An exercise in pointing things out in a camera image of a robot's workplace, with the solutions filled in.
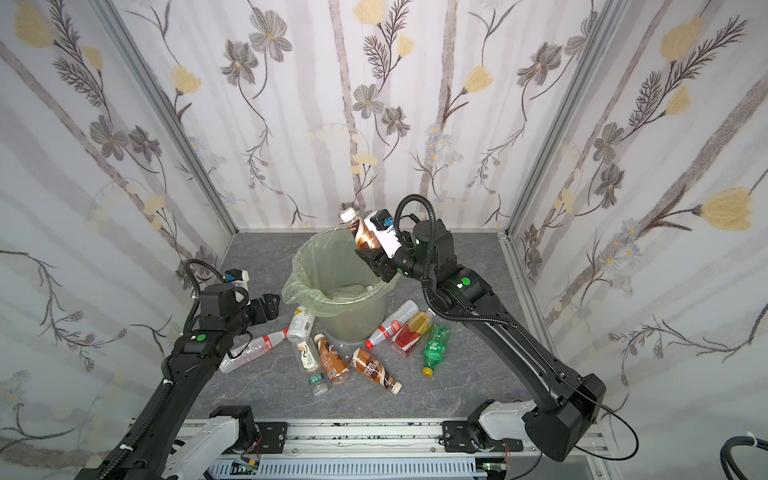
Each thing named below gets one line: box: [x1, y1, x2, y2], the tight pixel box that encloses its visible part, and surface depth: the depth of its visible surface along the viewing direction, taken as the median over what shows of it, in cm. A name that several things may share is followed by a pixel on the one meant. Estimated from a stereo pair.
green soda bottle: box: [422, 323, 450, 378], surface depth 87 cm
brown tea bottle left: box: [313, 333, 350, 384], surface depth 84 cm
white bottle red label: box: [364, 300, 420, 350], surface depth 92 cm
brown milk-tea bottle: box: [339, 207, 383, 250], surface depth 62 cm
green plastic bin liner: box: [282, 225, 401, 314], surface depth 82 cm
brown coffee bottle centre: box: [349, 348, 403, 395], surface depth 82 cm
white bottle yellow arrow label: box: [288, 306, 315, 343], surface depth 90 cm
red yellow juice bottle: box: [392, 308, 436, 352], surface depth 89 cm
